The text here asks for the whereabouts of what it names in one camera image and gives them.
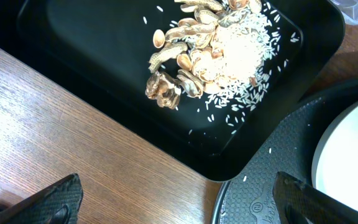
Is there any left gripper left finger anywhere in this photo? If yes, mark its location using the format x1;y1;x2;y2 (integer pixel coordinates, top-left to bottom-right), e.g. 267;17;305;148
0;174;83;224

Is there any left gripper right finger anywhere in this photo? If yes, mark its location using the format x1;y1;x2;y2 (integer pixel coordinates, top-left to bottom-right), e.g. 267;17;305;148
272;171;358;224

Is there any grey round plate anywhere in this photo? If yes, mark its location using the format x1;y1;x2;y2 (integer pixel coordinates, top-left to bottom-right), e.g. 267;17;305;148
311;101;358;211

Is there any peanut shells and rice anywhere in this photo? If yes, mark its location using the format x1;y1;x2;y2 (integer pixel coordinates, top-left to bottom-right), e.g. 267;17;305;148
142;0;301;136

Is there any clear plastic waste bin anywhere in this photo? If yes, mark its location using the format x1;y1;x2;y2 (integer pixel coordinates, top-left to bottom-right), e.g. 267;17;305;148
331;0;358;26

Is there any round black serving tray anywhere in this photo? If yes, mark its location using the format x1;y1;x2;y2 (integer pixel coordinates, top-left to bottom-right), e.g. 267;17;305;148
211;78;358;224

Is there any black rectangular tray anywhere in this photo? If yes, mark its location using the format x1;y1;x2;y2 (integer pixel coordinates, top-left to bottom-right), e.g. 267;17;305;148
17;0;345;181

